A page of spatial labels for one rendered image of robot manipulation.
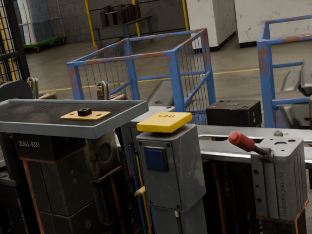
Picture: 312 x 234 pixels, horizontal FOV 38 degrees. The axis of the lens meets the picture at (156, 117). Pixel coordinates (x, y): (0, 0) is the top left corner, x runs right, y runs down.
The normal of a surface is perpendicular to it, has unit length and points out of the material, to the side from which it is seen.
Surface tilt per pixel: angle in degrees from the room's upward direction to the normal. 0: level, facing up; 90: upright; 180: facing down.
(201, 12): 90
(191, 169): 90
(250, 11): 90
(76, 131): 90
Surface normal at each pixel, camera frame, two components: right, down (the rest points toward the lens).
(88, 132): -0.55, 0.31
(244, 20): -0.25, 0.30
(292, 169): 0.82, 0.03
